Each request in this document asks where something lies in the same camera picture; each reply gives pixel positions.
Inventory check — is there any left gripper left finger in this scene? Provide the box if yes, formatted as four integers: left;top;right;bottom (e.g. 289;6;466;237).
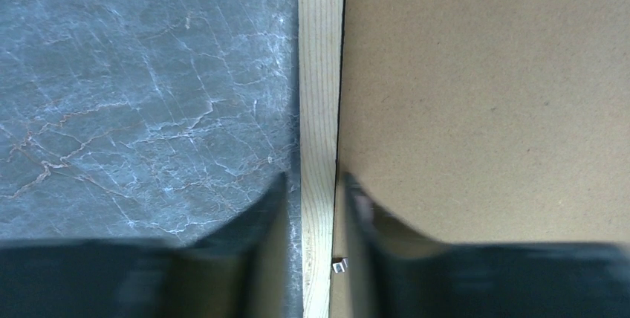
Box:
1;173;288;317

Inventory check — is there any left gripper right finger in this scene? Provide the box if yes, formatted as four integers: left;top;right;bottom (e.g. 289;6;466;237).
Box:
343;173;629;317

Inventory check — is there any brown cardboard backing board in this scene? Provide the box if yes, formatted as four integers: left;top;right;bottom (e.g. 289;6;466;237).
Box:
331;0;629;317

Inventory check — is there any wooden picture frame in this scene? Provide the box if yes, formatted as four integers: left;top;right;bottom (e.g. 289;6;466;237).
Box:
298;0;344;318

